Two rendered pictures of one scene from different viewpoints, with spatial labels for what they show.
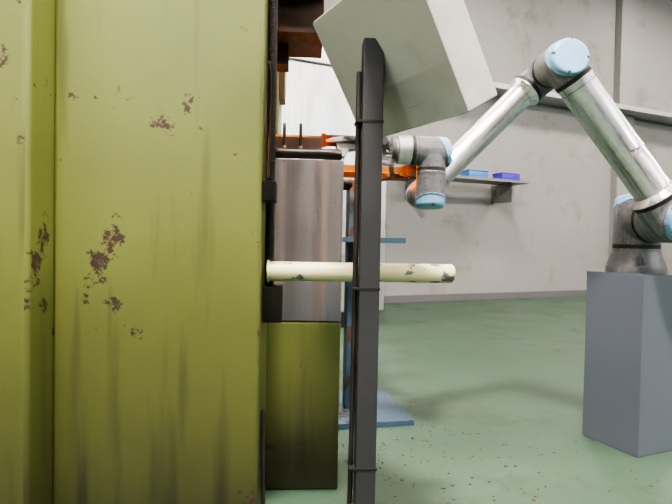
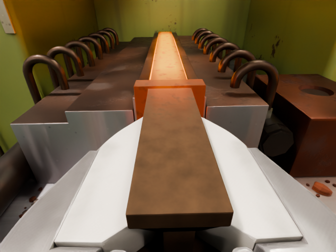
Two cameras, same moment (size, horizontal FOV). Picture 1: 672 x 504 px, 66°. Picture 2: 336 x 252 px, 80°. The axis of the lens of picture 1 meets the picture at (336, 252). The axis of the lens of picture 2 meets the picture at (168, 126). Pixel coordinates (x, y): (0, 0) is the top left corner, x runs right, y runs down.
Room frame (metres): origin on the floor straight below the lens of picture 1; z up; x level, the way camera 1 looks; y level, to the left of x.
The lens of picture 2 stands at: (1.59, -0.08, 1.06)
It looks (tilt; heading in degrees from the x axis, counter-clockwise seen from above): 31 degrees down; 93
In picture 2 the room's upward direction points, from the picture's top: 1 degrees counter-clockwise
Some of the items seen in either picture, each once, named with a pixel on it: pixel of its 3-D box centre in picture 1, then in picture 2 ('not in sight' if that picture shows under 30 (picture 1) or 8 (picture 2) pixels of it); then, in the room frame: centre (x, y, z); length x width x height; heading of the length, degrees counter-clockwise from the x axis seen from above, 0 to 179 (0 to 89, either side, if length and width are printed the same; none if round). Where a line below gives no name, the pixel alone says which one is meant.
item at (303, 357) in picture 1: (244, 386); not in sight; (1.60, 0.27, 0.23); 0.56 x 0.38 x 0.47; 94
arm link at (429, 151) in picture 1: (430, 152); not in sight; (1.61, -0.28, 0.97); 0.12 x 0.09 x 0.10; 94
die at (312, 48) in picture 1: (251, 27); not in sight; (1.55, 0.26, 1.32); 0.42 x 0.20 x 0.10; 94
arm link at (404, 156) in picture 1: (402, 150); not in sight; (1.61, -0.20, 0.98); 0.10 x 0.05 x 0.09; 4
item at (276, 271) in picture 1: (361, 272); not in sight; (1.22, -0.06, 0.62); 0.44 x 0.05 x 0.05; 94
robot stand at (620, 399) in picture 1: (632, 357); not in sight; (1.83, -1.06, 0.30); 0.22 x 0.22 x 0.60; 24
